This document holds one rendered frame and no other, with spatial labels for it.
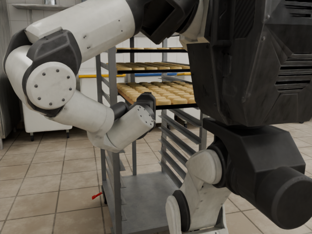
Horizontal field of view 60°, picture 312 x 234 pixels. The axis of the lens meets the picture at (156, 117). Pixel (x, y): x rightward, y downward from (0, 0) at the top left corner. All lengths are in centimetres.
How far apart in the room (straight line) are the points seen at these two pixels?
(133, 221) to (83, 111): 112
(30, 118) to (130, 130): 280
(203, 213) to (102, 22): 69
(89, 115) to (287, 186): 40
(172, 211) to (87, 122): 53
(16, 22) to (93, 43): 352
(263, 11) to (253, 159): 28
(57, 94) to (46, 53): 6
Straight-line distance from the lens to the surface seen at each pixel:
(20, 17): 398
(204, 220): 99
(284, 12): 51
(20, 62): 48
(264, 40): 49
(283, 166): 62
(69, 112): 51
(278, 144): 64
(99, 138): 60
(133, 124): 62
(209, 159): 68
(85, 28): 47
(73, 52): 45
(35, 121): 338
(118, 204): 139
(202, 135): 139
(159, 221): 157
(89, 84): 326
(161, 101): 93
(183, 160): 164
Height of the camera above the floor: 105
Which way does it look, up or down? 14 degrees down
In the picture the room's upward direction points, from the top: straight up
